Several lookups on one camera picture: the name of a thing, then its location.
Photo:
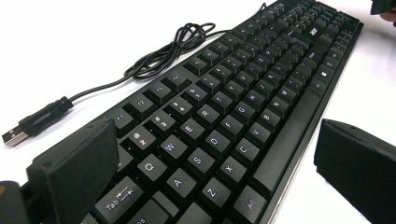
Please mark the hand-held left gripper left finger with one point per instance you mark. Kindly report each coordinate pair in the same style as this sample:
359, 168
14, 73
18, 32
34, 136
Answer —
74, 168

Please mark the black computer keyboard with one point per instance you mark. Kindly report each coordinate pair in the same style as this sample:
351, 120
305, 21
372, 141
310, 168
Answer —
218, 143

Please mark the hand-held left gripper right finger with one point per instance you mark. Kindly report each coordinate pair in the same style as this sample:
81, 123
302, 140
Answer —
358, 168

